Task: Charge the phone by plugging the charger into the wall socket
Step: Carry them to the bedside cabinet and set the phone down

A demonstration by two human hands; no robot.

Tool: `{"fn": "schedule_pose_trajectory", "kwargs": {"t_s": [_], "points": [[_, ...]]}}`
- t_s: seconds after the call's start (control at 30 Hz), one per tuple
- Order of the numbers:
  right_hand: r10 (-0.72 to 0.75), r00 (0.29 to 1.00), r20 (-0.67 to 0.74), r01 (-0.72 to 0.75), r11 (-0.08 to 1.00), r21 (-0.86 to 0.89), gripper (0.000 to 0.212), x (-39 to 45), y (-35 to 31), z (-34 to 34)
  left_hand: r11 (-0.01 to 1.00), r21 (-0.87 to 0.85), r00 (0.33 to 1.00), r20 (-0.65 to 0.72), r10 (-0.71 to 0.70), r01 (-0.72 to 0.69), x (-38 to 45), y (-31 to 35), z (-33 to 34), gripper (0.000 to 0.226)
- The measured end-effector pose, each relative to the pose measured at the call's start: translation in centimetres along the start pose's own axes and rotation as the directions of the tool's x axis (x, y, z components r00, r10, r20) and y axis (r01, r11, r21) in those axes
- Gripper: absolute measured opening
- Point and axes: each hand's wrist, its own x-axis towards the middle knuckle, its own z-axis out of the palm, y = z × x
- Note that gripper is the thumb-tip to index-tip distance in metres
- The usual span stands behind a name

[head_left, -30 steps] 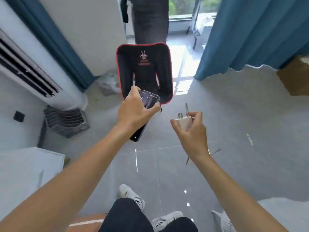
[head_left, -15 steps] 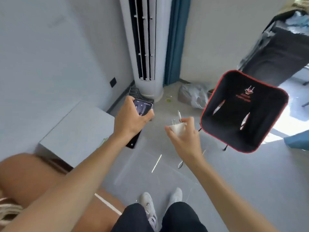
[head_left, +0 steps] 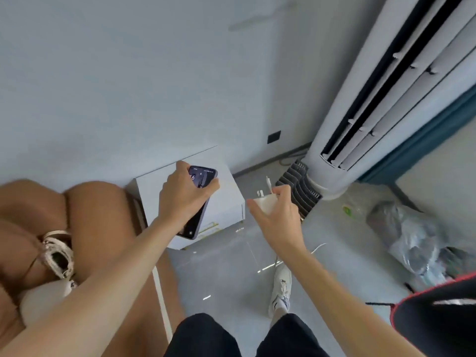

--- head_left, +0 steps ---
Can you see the small green white packet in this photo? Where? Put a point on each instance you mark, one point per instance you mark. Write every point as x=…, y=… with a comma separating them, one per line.
x=349, y=211

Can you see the white sneaker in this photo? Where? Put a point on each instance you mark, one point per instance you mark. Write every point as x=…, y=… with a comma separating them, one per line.
x=280, y=290

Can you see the dark baseboard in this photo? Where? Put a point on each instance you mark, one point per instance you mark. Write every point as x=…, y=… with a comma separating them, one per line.
x=260, y=165

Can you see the black wall outlet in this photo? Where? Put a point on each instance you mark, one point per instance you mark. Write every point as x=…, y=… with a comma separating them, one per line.
x=274, y=137

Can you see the white standing air conditioner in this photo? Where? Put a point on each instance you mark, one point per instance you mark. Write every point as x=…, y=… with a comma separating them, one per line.
x=327, y=178

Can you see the person's left hand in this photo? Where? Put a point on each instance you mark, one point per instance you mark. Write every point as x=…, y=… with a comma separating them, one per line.
x=178, y=198

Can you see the black smartphone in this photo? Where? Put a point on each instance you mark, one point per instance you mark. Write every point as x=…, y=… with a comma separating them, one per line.
x=195, y=223

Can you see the brown sofa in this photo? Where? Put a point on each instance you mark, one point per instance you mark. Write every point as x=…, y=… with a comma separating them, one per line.
x=96, y=219

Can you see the person's left forearm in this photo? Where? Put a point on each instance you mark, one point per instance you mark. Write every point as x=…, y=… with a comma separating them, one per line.
x=93, y=293

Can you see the person's black shorts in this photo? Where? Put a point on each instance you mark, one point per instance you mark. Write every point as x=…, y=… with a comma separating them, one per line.
x=208, y=338

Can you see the person's right forearm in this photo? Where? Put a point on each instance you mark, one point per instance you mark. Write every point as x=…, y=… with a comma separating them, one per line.
x=334, y=304

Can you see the person's right hand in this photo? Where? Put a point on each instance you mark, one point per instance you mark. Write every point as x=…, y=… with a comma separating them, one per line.
x=280, y=226

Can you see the white bedside cabinet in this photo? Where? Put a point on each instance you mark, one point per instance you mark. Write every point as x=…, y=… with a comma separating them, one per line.
x=227, y=197

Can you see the teal curtain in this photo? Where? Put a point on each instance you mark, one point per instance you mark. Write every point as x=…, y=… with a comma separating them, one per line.
x=427, y=141

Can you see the white woven handbag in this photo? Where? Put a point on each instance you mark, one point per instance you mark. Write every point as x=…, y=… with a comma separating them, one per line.
x=41, y=301

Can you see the black chair with red trim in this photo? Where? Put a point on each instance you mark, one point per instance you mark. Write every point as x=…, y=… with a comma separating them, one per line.
x=439, y=327

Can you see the clear plastic bag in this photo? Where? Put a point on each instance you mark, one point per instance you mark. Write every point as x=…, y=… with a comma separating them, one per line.
x=412, y=237

